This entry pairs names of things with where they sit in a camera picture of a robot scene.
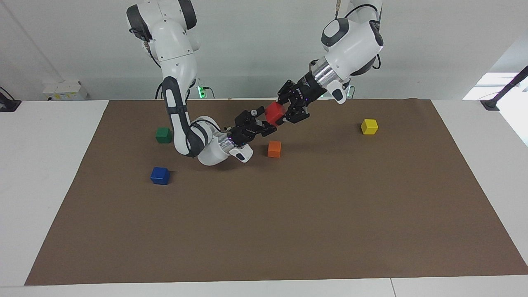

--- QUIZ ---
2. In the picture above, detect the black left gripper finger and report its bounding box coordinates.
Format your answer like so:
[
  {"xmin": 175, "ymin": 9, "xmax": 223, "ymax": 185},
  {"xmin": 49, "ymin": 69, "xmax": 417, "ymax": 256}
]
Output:
[
  {"xmin": 277, "ymin": 79, "xmax": 296, "ymax": 105},
  {"xmin": 283, "ymin": 106, "xmax": 311, "ymax": 125}
]

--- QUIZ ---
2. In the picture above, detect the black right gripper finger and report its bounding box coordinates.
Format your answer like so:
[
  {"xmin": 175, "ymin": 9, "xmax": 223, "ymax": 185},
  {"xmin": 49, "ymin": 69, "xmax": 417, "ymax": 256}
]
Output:
[
  {"xmin": 257, "ymin": 123, "xmax": 278, "ymax": 138},
  {"xmin": 234, "ymin": 108, "xmax": 267, "ymax": 125}
]

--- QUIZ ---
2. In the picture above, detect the red wooden block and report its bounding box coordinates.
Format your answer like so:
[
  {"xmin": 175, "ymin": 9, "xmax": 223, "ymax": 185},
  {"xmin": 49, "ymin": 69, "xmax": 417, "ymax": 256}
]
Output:
[{"xmin": 265, "ymin": 102, "xmax": 287, "ymax": 127}]

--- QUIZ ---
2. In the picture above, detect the blue wooden block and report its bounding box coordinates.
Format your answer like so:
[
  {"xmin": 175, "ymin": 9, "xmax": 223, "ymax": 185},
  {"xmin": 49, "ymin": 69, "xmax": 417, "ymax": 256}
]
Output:
[{"xmin": 150, "ymin": 167, "xmax": 171, "ymax": 186}]

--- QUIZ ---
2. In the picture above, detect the brown table mat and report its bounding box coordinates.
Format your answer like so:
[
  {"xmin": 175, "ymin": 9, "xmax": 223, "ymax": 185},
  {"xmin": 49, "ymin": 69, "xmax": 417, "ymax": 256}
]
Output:
[{"xmin": 24, "ymin": 98, "xmax": 528, "ymax": 286}]

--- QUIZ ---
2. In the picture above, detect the white cardboard box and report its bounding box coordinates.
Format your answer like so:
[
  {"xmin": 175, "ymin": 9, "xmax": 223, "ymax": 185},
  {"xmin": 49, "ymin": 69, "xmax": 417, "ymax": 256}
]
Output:
[{"xmin": 43, "ymin": 80, "xmax": 88, "ymax": 101}]

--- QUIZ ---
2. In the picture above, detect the black stand with slanted pole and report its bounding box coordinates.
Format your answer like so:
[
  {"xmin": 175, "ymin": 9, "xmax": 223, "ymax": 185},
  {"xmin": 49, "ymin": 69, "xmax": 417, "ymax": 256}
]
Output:
[{"xmin": 480, "ymin": 65, "xmax": 528, "ymax": 111}]

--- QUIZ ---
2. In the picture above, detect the black clamp left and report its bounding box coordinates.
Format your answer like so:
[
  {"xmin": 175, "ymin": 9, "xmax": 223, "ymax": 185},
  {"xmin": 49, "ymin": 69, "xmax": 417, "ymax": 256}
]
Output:
[{"xmin": 0, "ymin": 86, "xmax": 22, "ymax": 113}]

